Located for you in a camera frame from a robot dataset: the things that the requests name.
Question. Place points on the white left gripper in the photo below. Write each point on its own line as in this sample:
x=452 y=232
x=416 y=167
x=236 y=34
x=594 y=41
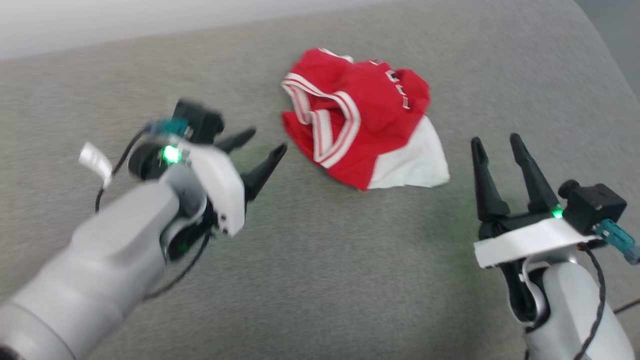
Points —
x=220 y=185

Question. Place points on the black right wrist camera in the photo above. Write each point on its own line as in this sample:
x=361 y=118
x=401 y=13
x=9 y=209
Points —
x=595 y=205

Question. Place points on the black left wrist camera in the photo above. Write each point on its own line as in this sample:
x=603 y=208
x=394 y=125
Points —
x=197 y=120

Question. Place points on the grey fabric sofa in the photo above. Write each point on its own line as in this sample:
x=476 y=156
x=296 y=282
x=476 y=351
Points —
x=350 y=280

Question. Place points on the red and white garment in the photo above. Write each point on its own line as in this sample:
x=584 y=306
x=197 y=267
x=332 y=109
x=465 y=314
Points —
x=360 y=125

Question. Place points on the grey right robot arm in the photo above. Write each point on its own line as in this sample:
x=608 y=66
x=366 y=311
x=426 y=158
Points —
x=575 y=310

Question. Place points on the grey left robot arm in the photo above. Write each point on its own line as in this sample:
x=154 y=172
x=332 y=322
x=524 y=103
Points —
x=100 y=270

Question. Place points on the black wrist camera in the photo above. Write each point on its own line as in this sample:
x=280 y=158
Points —
x=197 y=120
x=595 y=205

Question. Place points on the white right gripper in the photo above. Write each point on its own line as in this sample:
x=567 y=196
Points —
x=530 y=240

